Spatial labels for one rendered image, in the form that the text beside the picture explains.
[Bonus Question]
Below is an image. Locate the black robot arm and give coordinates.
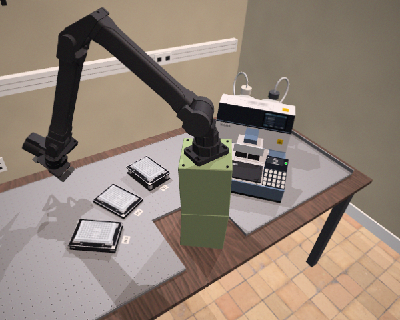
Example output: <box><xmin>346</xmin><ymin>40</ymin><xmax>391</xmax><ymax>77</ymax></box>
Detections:
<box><xmin>22</xmin><ymin>7</ymin><xmax>229</xmax><ymax>167</ymax></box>

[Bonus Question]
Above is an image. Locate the white microplate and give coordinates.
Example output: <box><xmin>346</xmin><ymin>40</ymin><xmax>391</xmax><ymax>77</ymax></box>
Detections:
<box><xmin>132</xmin><ymin>157</ymin><xmax>165</xmax><ymax>180</ymax></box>
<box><xmin>74</xmin><ymin>220</ymin><xmax>117</xmax><ymax>244</ymax></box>
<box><xmin>99</xmin><ymin>185</ymin><xmax>137</xmax><ymax>211</ymax></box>

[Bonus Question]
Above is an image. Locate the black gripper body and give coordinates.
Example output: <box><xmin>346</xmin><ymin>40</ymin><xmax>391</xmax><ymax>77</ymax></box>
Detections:
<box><xmin>37</xmin><ymin>155</ymin><xmax>71</xmax><ymax>182</ymax></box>

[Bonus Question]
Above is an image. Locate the dark grey bottle cap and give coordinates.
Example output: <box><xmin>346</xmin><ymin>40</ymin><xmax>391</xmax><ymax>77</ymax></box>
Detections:
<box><xmin>262</xmin><ymin>90</ymin><xmax>280</xmax><ymax>103</ymax></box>

